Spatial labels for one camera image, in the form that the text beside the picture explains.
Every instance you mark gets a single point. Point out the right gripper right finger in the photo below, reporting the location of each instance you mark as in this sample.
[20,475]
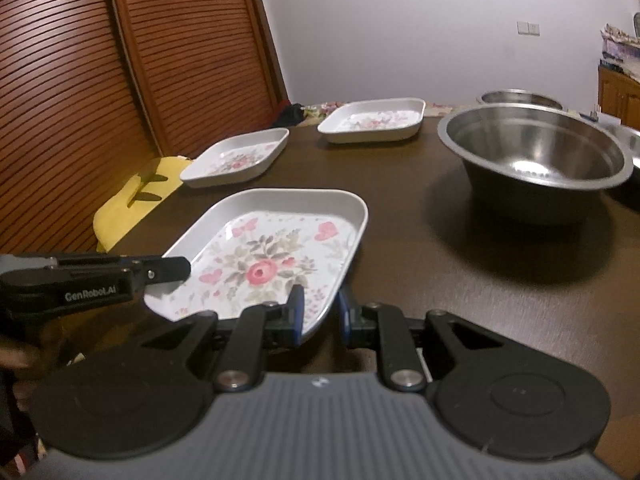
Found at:
[383,329]

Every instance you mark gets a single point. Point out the floral white tray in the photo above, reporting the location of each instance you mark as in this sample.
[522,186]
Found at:
[255,245]
[237,159]
[387,120]

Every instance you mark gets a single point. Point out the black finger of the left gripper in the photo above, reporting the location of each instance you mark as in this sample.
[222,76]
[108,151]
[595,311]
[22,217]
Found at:
[150,270]

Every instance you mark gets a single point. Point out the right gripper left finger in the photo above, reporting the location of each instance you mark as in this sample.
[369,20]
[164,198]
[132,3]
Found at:
[246,340]

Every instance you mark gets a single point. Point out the pile of folded fabrics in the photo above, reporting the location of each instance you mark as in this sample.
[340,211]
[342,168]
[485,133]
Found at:
[618,47]

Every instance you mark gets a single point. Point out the large steel bowl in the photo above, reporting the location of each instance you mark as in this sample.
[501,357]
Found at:
[536,161]

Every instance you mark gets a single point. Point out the medium steel bowl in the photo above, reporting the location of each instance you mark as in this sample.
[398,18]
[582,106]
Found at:
[630,138]

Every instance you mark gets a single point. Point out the floral bed quilt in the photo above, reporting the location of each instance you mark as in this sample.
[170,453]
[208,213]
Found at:
[313,114]

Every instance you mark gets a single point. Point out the wooden sideboard cabinet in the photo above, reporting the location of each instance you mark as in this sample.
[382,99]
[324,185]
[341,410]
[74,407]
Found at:
[619,96]

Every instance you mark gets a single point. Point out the white wall switch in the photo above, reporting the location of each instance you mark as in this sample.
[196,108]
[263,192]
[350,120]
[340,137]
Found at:
[527,29]

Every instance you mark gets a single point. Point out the black clothing on bed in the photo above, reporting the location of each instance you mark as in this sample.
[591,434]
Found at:
[289,115]

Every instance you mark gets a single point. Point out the small steel bowl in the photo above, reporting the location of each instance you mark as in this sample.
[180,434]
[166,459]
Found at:
[518,96]

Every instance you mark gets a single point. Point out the louvered wooden wardrobe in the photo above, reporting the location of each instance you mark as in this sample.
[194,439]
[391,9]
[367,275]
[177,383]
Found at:
[93,90]

